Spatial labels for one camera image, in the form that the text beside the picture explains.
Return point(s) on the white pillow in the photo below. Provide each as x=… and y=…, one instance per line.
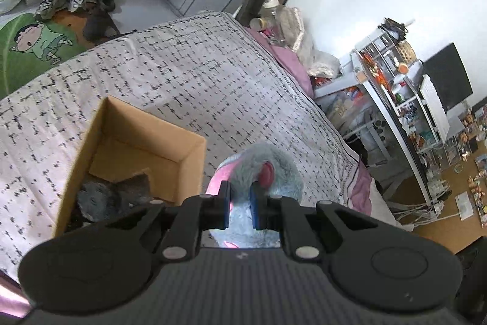
x=388, y=212

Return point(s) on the large light blue plush toy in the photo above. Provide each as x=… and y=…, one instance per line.
x=283, y=165

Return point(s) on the beige plastic bag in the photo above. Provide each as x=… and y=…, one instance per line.
x=296, y=32

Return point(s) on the black-and-white printed blanket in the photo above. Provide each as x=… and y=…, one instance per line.
x=190, y=62

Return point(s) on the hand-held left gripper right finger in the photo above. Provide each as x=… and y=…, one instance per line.
x=254, y=207

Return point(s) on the paper cup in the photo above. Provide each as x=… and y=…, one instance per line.
x=257, y=24

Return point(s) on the brown cardboard box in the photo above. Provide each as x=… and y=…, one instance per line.
x=125, y=123

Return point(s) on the clear plastic bottle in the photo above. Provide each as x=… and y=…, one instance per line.
x=272, y=14

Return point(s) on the white desk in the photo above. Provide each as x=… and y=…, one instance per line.
x=403, y=142

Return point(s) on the crumpled white plastic bag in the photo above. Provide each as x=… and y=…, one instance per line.
x=323, y=65

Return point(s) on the white keyboard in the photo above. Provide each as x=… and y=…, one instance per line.
x=433, y=108

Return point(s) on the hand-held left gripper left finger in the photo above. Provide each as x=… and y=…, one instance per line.
x=225, y=206

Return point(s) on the black monitor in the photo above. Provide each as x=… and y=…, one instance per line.
x=449, y=75

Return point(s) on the clear drawer organizer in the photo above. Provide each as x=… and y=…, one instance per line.
x=376, y=58

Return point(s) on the small grey-blue plush toy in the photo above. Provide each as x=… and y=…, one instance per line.
x=97, y=200

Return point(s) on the green cartoon rug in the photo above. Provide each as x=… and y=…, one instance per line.
x=11, y=77

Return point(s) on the wicker basket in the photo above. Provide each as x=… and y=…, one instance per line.
x=405, y=51

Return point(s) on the white desk shelf riser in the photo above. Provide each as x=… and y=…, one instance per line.
x=416, y=96

